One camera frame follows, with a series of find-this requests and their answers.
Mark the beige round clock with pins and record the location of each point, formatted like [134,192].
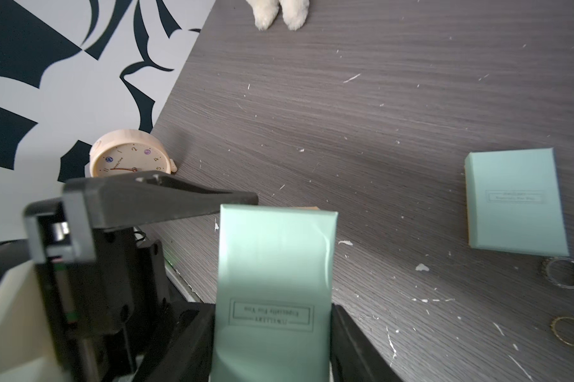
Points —
[128,151]

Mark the mint green box lid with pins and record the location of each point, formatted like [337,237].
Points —
[514,203]

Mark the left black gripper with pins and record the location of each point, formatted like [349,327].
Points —
[104,288]

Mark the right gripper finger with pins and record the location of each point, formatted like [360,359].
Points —
[353,357]

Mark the white plush bunny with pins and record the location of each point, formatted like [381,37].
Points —
[294,12]

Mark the mint green box left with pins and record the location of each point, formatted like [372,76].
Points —
[274,294]

